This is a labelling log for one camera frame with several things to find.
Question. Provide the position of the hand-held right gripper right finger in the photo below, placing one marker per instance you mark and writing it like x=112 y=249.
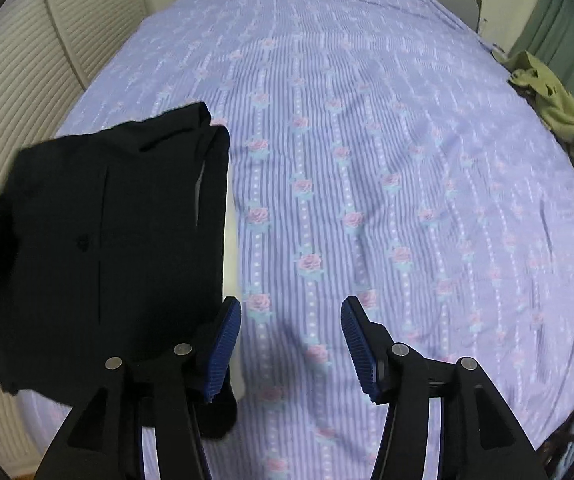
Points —
x=359 y=355

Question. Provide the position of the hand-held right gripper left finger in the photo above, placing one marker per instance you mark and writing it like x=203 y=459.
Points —
x=219 y=355

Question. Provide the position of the black pants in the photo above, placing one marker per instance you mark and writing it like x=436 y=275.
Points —
x=107 y=240

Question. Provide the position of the white folded cloth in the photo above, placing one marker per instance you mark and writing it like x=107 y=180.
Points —
x=232 y=260

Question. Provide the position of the white closet doors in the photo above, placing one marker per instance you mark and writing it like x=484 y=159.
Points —
x=22 y=85

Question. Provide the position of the purple floral bedsheet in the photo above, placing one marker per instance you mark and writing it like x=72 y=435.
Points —
x=367 y=160

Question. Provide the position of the olive green garment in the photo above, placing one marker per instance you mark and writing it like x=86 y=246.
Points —
x=559 y=105

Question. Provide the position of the green curtain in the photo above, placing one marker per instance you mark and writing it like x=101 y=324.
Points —
x=562 y=25

